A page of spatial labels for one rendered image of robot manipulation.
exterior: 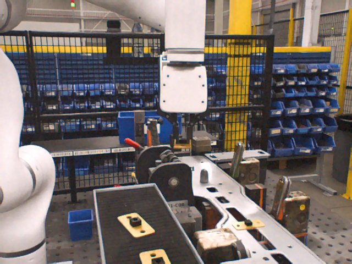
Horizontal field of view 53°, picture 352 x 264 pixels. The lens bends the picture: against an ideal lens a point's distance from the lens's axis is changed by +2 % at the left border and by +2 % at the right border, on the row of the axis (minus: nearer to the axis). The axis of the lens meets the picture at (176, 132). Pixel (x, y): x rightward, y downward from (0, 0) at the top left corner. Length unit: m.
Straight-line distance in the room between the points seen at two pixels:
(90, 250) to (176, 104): 0.89
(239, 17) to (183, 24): 1.32
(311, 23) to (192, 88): 5.16
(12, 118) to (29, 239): 0.29
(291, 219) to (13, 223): 0.75
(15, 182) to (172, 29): 0.47
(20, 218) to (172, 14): 0.60
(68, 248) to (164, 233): 0.94
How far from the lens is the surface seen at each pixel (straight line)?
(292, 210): 1.10
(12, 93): 0.88
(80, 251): 1.50
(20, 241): 0.95
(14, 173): 0.85
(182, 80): 0.74
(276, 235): 0.98
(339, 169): 4.47
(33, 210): 0.98
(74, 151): 1.63
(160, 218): 0.67
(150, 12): 0.84
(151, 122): 1.29
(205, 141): 1.64
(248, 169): 1.40
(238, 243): 0.70
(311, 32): 5.84
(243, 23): 2.05
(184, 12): 0.73
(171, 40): 0.74
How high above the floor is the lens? 1.46
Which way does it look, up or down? 13 degrees down
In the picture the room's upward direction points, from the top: straight up
